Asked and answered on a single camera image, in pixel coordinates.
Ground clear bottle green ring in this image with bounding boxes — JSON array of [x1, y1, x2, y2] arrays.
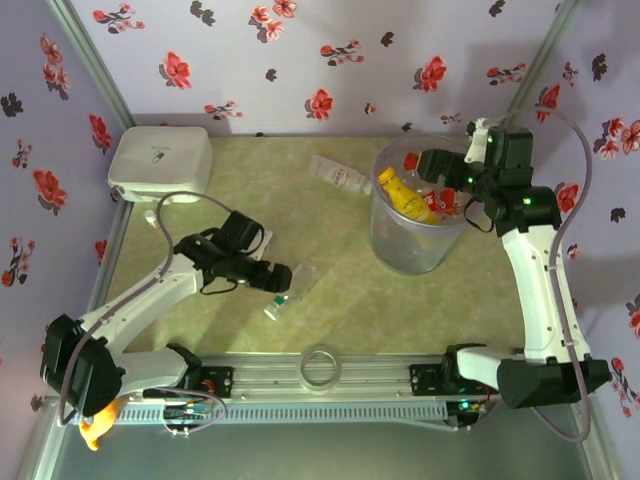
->
[[263, 262, 321, 321]]

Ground yellow plastic bottle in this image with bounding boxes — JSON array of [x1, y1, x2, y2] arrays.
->
[[377, 167, 441, 225]]

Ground translucent grey plastic bin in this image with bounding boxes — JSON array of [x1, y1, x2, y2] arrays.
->
[[369, 132, 474, 276]]

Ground clear water bottle white cap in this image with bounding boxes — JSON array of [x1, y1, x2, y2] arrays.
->
[[308, 153, 375, 197]]

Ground clear tape roll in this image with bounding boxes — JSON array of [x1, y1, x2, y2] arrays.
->
[[298, 343, 343, 392]]

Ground white plastic case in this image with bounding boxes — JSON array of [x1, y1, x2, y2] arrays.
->
[[107, 125, 214, 204]]

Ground black controller box green light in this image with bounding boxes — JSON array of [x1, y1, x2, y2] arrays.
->
[[446, 398, 489, 431]]

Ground orange plush toy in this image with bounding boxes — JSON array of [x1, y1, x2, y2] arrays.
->
[[78, 397, 121, 452]]

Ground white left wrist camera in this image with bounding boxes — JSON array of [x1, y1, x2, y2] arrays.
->
[[249, 228, 275, 259]]

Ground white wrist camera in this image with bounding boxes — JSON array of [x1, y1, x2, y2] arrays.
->
[[249, 228, 275, 259], [464, 118, 495, 164]]

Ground grey left arm cable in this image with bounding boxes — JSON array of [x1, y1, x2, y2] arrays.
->
[[57, 191, 239, 439]]

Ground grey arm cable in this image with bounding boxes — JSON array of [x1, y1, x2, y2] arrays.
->
[[57, 191, 239, 439], [464, 104, 596, 444]]

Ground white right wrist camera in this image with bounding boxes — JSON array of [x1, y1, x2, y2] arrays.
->
[[464, 118, 495, 164]]

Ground grey right arm cable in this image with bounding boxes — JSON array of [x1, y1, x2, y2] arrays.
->
[[464, 104, 596, 444]]

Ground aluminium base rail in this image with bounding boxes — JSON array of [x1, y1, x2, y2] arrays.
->
[[48, 352, 597, 401]]

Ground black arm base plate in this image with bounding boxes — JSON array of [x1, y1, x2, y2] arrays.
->
[[142, 366, 235, 400], [408, 363, 501, 396]]

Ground white slotted cable duct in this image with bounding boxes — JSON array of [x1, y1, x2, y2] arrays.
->
[[67, 402, 450, 427]]

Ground aluminium frame post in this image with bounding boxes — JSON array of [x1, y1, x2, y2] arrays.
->
[[45, 0, 135, 130], [491, 0, 587, 144]]

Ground small circuit board with wires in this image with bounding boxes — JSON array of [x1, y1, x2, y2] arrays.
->
[[162, 399, 221, 424]]

